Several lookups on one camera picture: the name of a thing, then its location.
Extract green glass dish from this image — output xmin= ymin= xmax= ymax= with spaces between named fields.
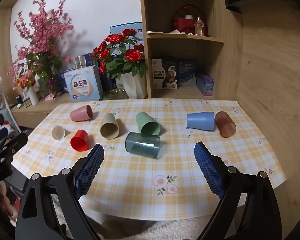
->
xmin=102 ymin=88 xmax=129 ymax=101

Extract brown transparent cup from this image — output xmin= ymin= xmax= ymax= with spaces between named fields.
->
xmin=214 ymin=111 xmax=237 ymax=138

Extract teal transparent cup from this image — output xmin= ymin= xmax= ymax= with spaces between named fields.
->
xmin=125 ymin=132 xmax=161 ymax=159

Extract person's left hand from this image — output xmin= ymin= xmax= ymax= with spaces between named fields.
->
xmin=0 ymin=180 xmax=18 ymax=222

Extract blue and white box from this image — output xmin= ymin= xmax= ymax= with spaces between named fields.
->
xmin=109 ymin=22 xmax=143 ymax=46

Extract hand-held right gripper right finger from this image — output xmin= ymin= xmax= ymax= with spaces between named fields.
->
xmin=194 ymin=141 xmax=283 ymax=240

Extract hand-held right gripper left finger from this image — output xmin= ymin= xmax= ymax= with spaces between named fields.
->
xmin=15 ymin=144 xmax=105 ymax=240

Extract pink cup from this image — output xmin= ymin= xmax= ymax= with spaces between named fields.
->
xmin=70 ymin=104 xmax=94 ymax=123

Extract pink blossom bouquet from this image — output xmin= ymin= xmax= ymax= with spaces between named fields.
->
xmin=6 ymin=0 xmax=74 ymax=96

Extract white and black biscuit box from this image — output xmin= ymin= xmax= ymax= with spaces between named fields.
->
xmin=151 ymin=57 xmax=178 ymax=90

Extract low wooden sideboard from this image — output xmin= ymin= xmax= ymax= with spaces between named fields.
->
xmin=11 ymin=92 xmax=101 ymax=128

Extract dark blue carton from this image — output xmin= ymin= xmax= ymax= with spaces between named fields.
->
xmin=177 ymin=59 xmax=198 ymax=87

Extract metal cup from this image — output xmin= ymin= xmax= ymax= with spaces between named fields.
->
xmin=74 ymin=55 xmax=87 ymax=70

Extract purple box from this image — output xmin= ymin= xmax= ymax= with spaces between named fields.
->
xmin=196 ymin=73 xmax=215 ymax=96

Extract potted red rose plant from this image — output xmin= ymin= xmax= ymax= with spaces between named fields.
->
xmin=91 ymin=28 xmax=149 ymax=99

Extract wooden shelf cabinet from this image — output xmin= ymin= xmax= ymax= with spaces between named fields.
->
xmin=139 ymin=0 xmax=243 ymax=101

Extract yellow plaid floral tablecloth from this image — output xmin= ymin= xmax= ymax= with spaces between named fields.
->
xmin=11 ymin=98 xmax=287 ymax=222

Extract beige cup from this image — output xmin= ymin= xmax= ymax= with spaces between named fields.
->
xmin=100 ymin=113 xmax=120 ymax=140

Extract white fluffy rug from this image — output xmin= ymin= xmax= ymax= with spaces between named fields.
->
xmin=50 ymin=194 xmax=217 ymax=240

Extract white paper sheets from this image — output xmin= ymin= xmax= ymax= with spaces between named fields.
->
xmin=147 ymin=29 xmax=188 ymax=34

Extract red basket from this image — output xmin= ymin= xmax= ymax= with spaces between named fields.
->
xmin=171 ymin=4 xmax=208 ymax=35

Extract green cup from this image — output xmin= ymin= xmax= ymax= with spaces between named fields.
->
xmin=135 ymin=111 xmax=161 ymax=135

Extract light blue carton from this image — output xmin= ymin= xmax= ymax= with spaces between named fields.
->
xmin=66 ymin=65 xmax=104 ymax=102

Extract navy box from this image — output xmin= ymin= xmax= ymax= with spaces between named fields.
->
xmin=86 ymin=52 xmax=113 ymax=93

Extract blue cup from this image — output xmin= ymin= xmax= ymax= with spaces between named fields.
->
xmin=186 ymin=112 xmax=216 ymax=132

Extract clear glass bottle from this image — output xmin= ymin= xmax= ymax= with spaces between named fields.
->
xmin=194 ymin=16 xmax=205 ymax=36

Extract red cup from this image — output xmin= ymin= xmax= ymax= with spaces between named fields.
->
xmin=70 ymin=129 xmax=89 ymax=152

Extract white bottle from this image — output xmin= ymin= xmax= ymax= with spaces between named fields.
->
xmin=27 ymin=84 xmax=40 ymax=106

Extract small cream cup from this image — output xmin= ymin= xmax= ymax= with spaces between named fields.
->
xmin=52 ymin=125 xmax=66 ymax=141

